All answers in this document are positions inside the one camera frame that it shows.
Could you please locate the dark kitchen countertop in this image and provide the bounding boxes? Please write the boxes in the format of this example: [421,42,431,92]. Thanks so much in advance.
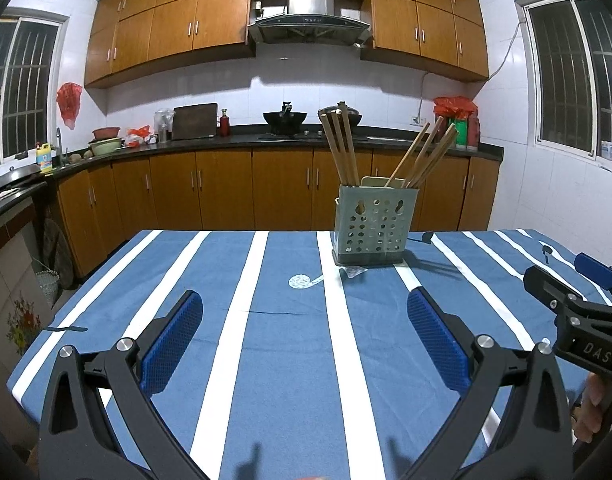
[0,130,505,226]

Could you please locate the woven basket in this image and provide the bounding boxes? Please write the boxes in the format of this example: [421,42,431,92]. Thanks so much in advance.
[34,269,62,309]

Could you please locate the black wok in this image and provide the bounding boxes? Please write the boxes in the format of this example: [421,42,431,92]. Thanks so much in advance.
[262,101,310,136]

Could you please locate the dark wooden cutting board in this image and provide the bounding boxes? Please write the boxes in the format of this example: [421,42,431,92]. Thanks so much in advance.
[170,102,220,140]

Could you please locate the bunch of chopsticks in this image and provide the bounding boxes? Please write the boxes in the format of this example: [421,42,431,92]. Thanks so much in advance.
[319,101,460,190]

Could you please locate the green basin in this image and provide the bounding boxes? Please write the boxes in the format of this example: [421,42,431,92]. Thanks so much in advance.
[88,137,124,156]

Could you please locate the green perforated utensil holder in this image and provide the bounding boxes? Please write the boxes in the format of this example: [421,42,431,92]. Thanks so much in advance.
[334,176,421,267]

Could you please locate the gas stove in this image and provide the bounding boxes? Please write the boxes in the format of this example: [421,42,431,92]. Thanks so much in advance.
[258,130,328,141]

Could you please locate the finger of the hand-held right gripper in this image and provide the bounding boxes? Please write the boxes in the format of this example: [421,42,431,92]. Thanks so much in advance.
[523,264,586,319]
[574,253,612,307]

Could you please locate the black pot with lid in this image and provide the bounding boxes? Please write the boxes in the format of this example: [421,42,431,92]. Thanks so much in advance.
[317,104,363,129]

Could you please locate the red and white bag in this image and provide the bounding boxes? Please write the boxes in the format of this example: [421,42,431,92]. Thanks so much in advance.
[124,125,152,149]

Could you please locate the grey power cable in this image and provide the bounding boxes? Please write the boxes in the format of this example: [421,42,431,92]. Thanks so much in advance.
[416,18,525,122]

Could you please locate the blue white striped tablecloth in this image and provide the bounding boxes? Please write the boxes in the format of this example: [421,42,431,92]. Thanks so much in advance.
[6,229,612,480]

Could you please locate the clear plastic jar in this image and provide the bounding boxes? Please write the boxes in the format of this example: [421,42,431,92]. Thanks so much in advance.
[153,108,175,144]

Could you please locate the barred window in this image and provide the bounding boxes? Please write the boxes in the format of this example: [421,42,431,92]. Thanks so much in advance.
[0,6,70,167]
[515,0,612,162]

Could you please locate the wooden wall cabinet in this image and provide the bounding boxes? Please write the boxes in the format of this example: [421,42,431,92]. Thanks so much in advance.
[361,0,490,83]
[84,0,253,89]

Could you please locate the metal pan lid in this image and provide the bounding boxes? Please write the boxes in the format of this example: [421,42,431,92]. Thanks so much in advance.
[0,163,41,195]

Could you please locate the red bags and green box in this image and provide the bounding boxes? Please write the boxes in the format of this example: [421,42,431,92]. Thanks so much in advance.
[432,95,480,152]

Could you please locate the wooden base cabinets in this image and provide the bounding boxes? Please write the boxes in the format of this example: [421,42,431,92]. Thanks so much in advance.
[55,146,502,282]

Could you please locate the green bottle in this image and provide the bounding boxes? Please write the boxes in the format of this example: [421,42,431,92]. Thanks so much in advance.
[443,117,462,149]

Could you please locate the steel range hood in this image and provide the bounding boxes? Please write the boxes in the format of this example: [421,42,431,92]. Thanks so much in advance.
[246,0,373,46]

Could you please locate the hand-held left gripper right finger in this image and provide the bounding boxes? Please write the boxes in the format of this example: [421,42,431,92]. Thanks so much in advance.
[401,286,574,480]

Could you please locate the red plastic bag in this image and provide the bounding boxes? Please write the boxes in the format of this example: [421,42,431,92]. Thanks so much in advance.
[56,82,83,129]

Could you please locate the person's right hand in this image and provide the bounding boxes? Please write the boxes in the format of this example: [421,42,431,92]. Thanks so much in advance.
[571,375,612,443]

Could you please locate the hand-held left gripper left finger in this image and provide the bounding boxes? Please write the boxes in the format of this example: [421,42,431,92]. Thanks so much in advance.
[38,289,212,480]

